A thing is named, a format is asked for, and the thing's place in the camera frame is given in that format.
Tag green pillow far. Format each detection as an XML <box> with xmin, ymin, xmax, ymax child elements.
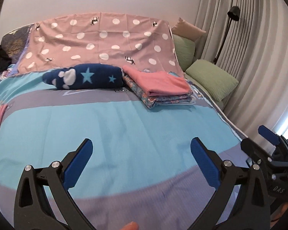
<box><xmin>173</xmin><ymin>34</ymin><xmax>195</xmax><ymax>72</ymax></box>

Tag beige cushion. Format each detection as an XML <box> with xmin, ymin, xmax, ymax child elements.
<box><xmin>172</xmin><ymin>18</ymin><xmax>206</xmax><ymax>42</ymax></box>

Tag person's left hand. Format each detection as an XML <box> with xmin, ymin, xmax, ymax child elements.
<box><xmin>121</xmin><ymin>222</ymin><xmax>139</xmax><ymax>230</ymax></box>

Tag navy star fleece blanket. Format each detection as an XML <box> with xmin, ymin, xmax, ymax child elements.
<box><xmin>42</xmin><ymin>63</ymin><xmax>124</xmax><ymax>90</ymax></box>

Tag green pillow near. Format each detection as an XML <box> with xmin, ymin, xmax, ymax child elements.
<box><xmin>185</xmin><ymin>59</ymin><xmax>239</xmax><ymax>102</ymax></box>

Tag pink polka dot cloth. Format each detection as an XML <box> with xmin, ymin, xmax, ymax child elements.
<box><xmin>17</xmin><ymin>12</ymin><xmax>183</xmax><ymax>76</ymax></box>

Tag pink knit shirt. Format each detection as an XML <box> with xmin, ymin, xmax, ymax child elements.
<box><xmin>123</xmin><ymin>65</ymin><xmax>191</xmax><ymax>97</ymax></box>

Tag grey striped curtain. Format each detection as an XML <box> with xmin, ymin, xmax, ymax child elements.
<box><xmin>195</xmin><ymin>0</ymin><xmax>288</xmax><ymax>145</ymax></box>

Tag green pillow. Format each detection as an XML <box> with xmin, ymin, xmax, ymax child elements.
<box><xmin>185</xmin><ymin>59</ymin><xmax>239</xmax><ymax>102</ymax></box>
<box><xmin>173</xmin><ymin>34</ymin><xmax>195</xmax><ymax>72</ymax></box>

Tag black floor lamp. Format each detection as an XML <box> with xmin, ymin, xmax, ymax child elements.
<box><xmin>213</xmin><ymin>6</ymin><xmax>241</xmax><ymax>64</ymax></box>

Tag folded blue floral garment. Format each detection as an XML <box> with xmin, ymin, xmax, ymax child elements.
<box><xmin>123</xmin><ymin>74</ymin><xmax>197</xmax><ymax>109</ymax></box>

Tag turquoise grey patterned duvet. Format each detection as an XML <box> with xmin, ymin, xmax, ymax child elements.
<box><xmin>0</xmin><ymin>73</ymin><xmax>247</xmax><ymax>229</ymax></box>

